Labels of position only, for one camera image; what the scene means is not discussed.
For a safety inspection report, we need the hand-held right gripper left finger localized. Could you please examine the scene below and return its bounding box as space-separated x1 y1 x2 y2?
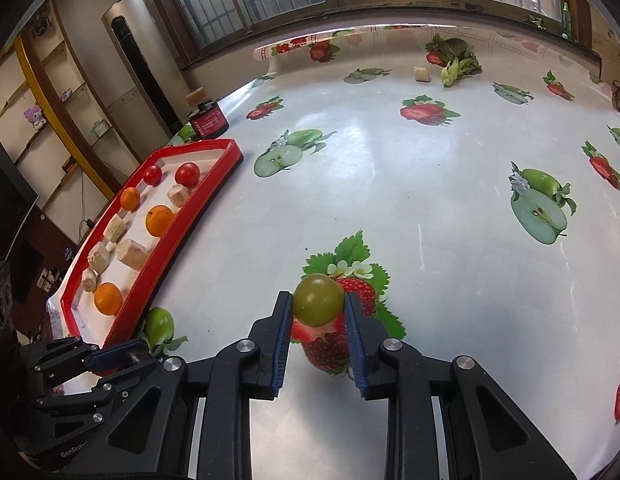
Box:
102 290 295 480

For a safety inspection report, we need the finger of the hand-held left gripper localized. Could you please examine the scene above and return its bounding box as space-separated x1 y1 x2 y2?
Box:
22 336 151 376
34 355 163 426

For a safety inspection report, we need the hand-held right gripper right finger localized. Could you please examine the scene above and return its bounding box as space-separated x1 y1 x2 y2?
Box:
344 294 578 480

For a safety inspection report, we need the green tomato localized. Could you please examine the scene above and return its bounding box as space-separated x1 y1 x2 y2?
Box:
293 273 345 326

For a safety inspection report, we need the beige foam cylinder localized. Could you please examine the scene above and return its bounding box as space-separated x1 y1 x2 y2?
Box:
103 215 128 242

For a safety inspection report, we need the red rimmed tray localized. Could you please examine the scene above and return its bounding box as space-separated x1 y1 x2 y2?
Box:
60 138 243 361

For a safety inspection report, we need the fruit-print tablecloth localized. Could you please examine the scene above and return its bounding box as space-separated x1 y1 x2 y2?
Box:
50 24 620 480

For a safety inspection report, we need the black television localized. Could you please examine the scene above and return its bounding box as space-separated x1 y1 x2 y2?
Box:
0 136 39 261

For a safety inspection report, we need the black and red cylinder device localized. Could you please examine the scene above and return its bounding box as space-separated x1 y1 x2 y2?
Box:
186 101 231 140

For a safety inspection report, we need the purple plush toy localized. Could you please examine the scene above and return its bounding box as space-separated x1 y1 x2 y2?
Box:
23 103 46 132

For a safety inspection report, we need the wooden shelf unit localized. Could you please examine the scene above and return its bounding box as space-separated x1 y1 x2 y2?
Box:
10 0 151 211

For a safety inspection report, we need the tower air conditioner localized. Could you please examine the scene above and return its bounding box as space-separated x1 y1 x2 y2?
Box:
101 0 186 136

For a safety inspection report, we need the green leafy vegetable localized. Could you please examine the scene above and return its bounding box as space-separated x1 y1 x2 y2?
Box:
432 37 483 88

